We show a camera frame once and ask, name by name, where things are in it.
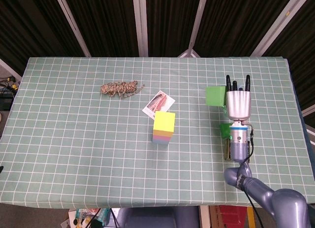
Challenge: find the small green toy block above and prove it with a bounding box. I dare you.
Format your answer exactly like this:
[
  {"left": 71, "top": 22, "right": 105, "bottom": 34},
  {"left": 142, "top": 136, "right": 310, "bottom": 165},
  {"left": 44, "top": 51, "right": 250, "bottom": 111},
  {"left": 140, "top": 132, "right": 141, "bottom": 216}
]
[{"left": 220, "top": 123, "right": 232, "bottom": 139}]

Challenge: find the green checked tablecloth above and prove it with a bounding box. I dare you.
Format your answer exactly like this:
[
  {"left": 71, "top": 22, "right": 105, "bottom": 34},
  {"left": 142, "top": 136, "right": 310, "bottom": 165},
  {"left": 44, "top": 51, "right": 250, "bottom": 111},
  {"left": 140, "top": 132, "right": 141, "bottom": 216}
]
[{"left": 0, "top": 57, "right": 315, "bottom": 210}]

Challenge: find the yellow foam cube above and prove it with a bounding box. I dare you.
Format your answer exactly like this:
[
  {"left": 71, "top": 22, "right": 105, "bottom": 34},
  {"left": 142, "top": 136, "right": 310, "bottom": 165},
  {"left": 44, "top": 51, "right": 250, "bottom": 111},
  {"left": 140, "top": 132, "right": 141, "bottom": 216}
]
[{"left": 152, "top": 111, "right": 176, "bottom": 137}]

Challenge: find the dark brown curtain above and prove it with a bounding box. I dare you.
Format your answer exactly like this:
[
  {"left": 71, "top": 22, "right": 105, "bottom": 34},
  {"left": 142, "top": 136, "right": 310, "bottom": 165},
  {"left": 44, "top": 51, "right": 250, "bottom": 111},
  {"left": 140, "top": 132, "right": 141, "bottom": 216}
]
[{"left": 0, "top": 0, "right": 315, "bottom": 110}]

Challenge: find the black luncheon meat tin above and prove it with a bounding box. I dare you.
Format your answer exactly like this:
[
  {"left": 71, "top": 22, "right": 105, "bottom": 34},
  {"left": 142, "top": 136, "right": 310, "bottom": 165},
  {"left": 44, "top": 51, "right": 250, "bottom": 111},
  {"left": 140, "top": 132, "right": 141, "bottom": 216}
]
[{"left": 224, "top": 138, "right": 254, "bottom": 163}]

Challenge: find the black electronics box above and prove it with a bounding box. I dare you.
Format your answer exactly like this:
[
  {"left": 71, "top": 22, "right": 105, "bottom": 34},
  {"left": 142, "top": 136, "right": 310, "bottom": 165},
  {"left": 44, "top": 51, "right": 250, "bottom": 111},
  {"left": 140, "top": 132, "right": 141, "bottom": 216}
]
[{"left": 0, "top": 90, "right": 14, "bottom": 111}]

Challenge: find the yellow black cable bundle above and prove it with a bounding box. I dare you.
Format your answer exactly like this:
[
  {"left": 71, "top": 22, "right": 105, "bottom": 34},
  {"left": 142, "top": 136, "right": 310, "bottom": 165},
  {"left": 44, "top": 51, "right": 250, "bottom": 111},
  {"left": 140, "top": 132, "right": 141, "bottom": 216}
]
[{"left": 0, "top": 76, "right": 20, "bottom": 91}]

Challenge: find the blue-grey robot torso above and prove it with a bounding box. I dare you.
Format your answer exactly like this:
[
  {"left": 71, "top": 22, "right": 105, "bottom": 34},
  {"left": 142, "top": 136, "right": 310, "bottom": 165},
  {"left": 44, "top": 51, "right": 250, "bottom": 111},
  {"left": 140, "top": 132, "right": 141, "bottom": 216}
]
[{"left": 117, "top": 206, "right": 200, "bottom": 228}]

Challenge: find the brown cardboard box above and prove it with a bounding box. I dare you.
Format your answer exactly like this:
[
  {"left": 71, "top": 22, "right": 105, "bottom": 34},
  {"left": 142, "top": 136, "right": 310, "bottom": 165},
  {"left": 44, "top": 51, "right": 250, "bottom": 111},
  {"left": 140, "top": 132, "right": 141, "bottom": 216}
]
[{"left": 209, "top": 205, "right": 222, "bottom": 228}]

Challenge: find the white frame post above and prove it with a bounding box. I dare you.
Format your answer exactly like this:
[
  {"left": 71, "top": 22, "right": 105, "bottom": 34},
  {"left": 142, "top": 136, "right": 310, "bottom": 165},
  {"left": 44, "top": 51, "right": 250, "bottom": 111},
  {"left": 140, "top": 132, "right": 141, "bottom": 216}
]
[
  {"left": 53, "top": 0, "right": 92, "bottom": 58},
  {"left": 177, "top": 0, "right": 210, "bottom": 58},
  {"left": 132, "top": 0, "right": 150, "bottom": 58},
  {"left": 251, "top": 0, "right": 303, "bottom": 57}
]

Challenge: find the brown braided rope bundle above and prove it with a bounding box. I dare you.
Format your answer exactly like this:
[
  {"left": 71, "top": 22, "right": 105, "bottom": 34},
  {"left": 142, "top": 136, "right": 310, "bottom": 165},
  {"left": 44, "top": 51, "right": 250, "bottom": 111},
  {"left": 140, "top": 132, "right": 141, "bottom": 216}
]
[{"left": 100, "top": 80, "right": 145, "bottom": 98}]

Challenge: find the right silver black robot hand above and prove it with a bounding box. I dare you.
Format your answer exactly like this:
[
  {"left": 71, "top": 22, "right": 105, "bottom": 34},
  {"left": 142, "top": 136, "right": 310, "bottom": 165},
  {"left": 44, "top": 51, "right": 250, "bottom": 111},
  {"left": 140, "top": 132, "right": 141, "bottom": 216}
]
[{"left": 225, "top": 74, "right": 252, "bottom": 122}]

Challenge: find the white photo card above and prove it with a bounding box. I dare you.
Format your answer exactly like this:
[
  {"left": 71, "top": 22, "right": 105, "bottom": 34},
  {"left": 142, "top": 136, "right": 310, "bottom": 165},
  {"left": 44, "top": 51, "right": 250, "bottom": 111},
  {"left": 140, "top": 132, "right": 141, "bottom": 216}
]
[{"left": 142, "top": 90, "right": 175, "bottom": 119}]

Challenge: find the green foam cube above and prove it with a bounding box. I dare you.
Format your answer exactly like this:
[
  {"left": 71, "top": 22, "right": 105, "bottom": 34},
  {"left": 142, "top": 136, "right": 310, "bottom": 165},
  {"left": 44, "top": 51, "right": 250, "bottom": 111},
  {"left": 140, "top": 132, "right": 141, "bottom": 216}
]
[{"left": 205, "top": 86, "right": 227, "bottom": 107}]

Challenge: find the red plastic bin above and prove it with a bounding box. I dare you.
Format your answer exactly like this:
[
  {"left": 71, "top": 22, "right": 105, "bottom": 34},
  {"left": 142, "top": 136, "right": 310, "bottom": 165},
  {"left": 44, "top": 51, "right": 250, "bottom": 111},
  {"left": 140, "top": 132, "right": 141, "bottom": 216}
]
[{"left": 220, "top": 205, "right": 248, "bottom": 228}]

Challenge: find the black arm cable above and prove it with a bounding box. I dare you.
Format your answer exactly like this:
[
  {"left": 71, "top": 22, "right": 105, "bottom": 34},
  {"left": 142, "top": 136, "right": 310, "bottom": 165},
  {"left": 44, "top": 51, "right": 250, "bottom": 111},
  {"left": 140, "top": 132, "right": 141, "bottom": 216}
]
[{"left": 236, "top": 124, "right": 262, "bottom": 228}]

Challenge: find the teal snack bag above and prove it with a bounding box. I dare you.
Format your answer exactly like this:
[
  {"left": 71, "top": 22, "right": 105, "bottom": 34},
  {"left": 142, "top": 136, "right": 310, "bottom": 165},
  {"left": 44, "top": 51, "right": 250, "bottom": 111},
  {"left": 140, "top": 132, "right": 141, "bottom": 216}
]
[{"left": 75, "top": 208, "right": 111, "bottom": 228}]

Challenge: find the white table leg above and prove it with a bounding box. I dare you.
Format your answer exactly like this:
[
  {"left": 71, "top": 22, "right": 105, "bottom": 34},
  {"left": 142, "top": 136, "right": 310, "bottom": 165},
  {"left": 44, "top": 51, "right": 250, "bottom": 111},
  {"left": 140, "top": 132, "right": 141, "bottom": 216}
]
[{"left": 198, "top": 205, "right": 210, "bottom": 228}]

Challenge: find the yellow strip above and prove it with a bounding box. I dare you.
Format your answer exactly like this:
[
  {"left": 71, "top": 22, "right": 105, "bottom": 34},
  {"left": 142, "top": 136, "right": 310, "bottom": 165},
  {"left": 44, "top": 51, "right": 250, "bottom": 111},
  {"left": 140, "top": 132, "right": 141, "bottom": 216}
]
[{"left": 247, "top": 207, "right": 255, "bottom": 228}]

